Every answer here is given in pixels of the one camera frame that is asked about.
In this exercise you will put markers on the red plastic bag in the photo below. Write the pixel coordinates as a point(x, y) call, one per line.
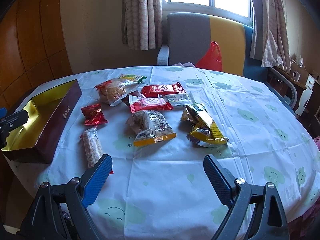
point(212, 60)

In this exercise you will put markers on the pastry bag orange edge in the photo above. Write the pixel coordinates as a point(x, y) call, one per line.
point(150, 127)

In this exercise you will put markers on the wooden panel wardrobe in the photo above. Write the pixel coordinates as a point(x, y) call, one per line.
point(33, 49)

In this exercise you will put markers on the sesame bar clear wrapper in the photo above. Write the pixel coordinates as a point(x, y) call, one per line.
point(92, 146)

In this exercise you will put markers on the red white Angel cake packet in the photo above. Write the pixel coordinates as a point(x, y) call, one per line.
point(150, 104)

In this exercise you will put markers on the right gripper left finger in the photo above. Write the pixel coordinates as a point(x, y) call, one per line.
point(93, 179)

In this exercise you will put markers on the green yellow cracker pack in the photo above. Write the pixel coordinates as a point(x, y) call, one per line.
point(133, 77)

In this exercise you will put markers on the right beige patterned curtain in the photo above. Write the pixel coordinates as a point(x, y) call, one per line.
point(269, 41)

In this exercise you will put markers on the bread bun clear red bag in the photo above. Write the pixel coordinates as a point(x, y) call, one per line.
point(114, 90)

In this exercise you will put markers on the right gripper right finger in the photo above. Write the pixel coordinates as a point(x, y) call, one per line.
point(221, 180)

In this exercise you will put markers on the beige patterned curtain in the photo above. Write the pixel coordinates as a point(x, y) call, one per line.
point(141, 24)
point(269, 41)

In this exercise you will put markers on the white label snack packet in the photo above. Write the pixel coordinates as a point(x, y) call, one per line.
point(179, 99)

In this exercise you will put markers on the maroon gold tin box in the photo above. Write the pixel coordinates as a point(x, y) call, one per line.
point(36, 141)

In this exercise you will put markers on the left beige patterned curtain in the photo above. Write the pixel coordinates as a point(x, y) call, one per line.
point(141, 24)

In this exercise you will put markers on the small shiny red snack packet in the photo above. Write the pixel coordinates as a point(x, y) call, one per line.
point(93, 115)

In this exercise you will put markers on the red gold cake packet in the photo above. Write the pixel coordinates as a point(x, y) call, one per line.
point(153, 91)

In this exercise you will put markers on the pink cloth on chair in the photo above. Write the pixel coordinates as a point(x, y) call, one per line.
point(188, 64)

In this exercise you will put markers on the yellow black snack bag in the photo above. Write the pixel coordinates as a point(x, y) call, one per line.
point(205, 132)

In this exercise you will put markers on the dark maroon snack packet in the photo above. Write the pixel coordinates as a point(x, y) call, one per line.
point(132, 97)

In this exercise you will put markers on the grey yellow blue armchair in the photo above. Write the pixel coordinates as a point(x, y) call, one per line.
point(189, 36)

